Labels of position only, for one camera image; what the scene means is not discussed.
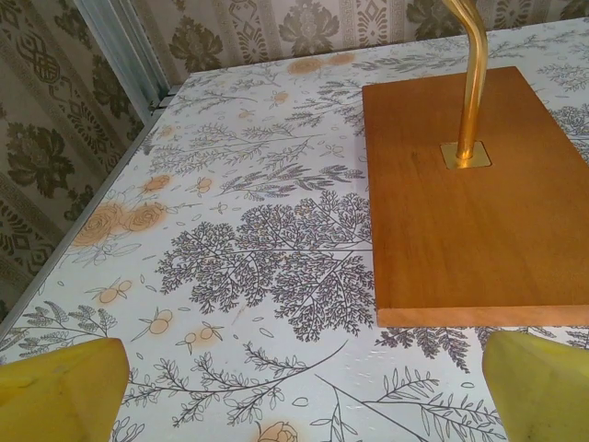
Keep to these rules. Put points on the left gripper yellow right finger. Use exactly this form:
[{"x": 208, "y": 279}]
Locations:
[{"x": 543, "y": 396}]

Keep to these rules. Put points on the aluminium frame post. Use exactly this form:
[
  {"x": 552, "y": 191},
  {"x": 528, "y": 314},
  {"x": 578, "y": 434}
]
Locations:
[{"x": 129, "y": 46}]

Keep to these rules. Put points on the aluminium table side rail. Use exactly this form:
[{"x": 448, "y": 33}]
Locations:
[{"x": 64, "y": 239}]

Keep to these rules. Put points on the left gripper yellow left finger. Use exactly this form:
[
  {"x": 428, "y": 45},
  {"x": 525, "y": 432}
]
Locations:
[{"x": 60, "y": 396}]

